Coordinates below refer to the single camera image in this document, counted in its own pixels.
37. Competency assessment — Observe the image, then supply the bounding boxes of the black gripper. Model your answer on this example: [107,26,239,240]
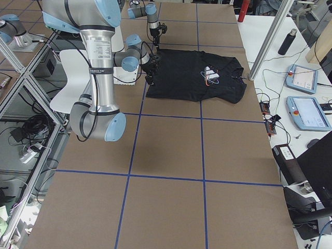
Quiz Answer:
[149,22,168,51]
[141,54,161,86]

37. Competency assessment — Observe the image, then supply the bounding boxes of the black graphic t-shirt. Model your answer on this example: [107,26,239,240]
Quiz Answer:
[146,49,246,104]

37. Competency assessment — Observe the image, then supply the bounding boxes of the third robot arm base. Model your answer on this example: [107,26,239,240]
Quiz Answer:
[1,14,39,52]

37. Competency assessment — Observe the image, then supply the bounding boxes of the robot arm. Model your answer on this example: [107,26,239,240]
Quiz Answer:
[43,1,160,142]
[127,1,168,50]

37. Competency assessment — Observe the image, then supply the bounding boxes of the white plastic chair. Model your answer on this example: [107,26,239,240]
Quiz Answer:
[50,49,92,114]

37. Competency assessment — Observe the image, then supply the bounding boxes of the red bottle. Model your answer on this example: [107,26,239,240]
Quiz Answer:
[238,0,251,22]

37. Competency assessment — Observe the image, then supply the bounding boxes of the black water bottle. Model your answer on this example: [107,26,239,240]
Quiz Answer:
[278,29,297,56]

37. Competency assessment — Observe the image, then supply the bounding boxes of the black usb hub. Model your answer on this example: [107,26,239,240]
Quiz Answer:
[259,101,276,137]

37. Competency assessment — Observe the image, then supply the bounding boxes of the far teach pendant tablet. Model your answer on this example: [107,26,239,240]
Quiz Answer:
[285,64,318,94]

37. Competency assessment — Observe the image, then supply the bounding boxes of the teach pendant tablet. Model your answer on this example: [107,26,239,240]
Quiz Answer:
[286,96,331,132]
[285,64,318,94]

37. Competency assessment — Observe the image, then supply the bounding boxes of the white power strip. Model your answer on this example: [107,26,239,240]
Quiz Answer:
[20,149,37,164]

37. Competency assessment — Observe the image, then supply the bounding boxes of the near teach pendant tablet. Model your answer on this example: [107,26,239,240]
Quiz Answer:
[286,96,331,132]

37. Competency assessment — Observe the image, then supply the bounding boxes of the black label box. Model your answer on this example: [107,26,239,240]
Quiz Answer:
[272,144,307,186]

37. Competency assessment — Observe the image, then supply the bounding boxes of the black computer mouse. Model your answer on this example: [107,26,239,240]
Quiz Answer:
[307,139,319,148]

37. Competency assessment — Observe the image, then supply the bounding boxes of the black monitor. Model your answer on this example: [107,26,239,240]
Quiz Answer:
[297,132,331,207]

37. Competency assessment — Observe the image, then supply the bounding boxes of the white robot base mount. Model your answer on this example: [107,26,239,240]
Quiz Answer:
[113,25,137,86]

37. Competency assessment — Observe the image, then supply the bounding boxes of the black cable bundle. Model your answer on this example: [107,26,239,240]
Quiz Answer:
[7,114,57,148]

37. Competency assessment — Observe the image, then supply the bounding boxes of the aluminium frame post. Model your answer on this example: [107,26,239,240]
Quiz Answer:
[248,0,294,81]

